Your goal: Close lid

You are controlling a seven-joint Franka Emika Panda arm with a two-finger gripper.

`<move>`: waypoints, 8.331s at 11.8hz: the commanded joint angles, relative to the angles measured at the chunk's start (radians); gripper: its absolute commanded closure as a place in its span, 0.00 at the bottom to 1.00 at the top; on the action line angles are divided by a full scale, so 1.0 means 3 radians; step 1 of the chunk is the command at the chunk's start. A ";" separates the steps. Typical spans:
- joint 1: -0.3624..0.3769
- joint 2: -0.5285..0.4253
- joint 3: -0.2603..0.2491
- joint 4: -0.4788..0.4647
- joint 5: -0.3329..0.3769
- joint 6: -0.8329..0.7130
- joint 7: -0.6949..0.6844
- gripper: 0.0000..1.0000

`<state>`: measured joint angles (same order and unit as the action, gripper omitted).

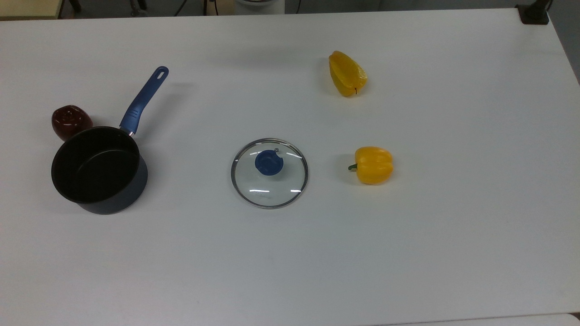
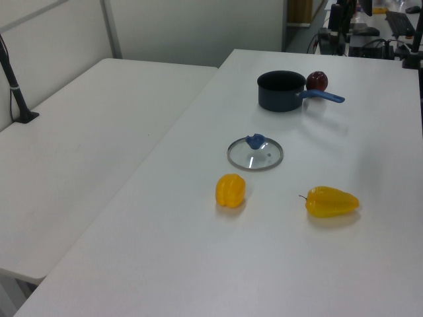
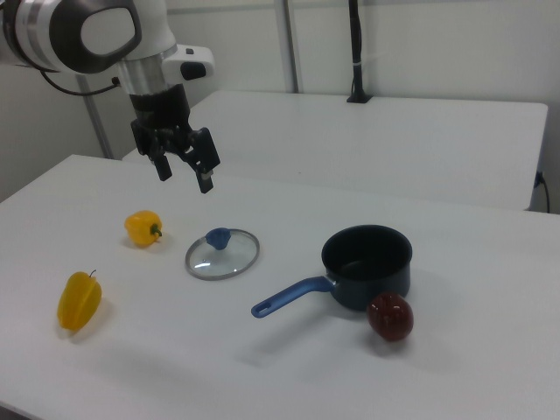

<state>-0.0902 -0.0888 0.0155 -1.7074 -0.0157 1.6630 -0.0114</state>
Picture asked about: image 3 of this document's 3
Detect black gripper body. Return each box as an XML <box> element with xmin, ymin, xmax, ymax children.
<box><xmin>129</xmin><ymin>83</ymin><xmax>207</xmax><ymax>157</ymax></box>

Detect yellow long pepper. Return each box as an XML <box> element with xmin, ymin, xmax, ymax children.
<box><xmin>56</xmin><ymin>269</ymin><xmax>104</xmax><ymax>332</ymax></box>

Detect yellow bell pepper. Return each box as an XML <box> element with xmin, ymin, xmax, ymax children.
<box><xmin>123</xmin><ymin>210</ymin><xmax>165</xmax><ymax>249</ymax></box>

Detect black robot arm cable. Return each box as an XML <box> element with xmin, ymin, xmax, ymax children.
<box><xmin>39</xmin><ymin>70</ymin><xmax>122</xmax><ymax>96</ymax></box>

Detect glass lid with blue knob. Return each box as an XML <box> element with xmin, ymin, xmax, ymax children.
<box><xmin>184</xmin><ymin>226</ymin><xmax>261</xmax><ymax>281</ymax></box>

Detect dark blue saucepan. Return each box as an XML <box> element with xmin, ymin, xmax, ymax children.
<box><xmin>250</xmin><ymin>224</ymin><xmax>414</xmax><ymax>319</ymax></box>

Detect grey metal partition post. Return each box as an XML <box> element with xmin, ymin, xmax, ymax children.
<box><xmin>77</xmin><ymin>73</ymin><xmax>116</xmax><ymax>159</ymax></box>
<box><xmin>278</xmin><ymin>0</ymin><xmax>304</xmax><ymax>94</ymax></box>

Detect black pole with base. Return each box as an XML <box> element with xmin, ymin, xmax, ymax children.
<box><xmin>346</xmin><ymin>0</ymin><xmax>374</xmax><ymax>104</ymax></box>

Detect white side table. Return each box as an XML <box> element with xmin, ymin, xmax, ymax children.
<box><xmin>122</xmin><ymin>89</ymin><xmax>550</xmax><ymax>214</ymax></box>

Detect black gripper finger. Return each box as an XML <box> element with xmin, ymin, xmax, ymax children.
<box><xmin>177</xmin><ymin>127</ymin><xmax>221</xmax><ymax>194</ymax></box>
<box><xmin>148</xmin><ymin>130</ymin><xmax>173</xmax><ymax>182</ymax></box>

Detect black power cable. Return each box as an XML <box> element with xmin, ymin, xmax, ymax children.
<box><xmin>535</xmin><ymin>170</ymin><xmax>553</xmax><ymax>214</ymax></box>

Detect dark red apple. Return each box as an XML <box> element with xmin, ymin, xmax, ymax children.
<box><xmin>366</xmin><ymin>291</ymin><xmax>415</xmax><ymax>343</ymax></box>

